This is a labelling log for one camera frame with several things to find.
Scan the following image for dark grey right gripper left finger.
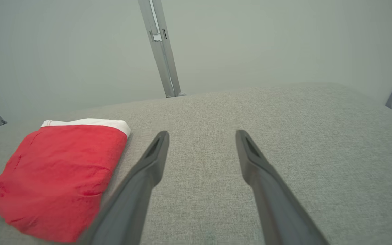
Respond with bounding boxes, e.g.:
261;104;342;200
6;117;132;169
79;131;170;245

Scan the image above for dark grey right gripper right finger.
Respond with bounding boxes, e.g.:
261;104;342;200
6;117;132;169
235;130;330;245

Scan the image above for red shorts with white waistband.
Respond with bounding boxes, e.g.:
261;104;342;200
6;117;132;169
0;118;131;243

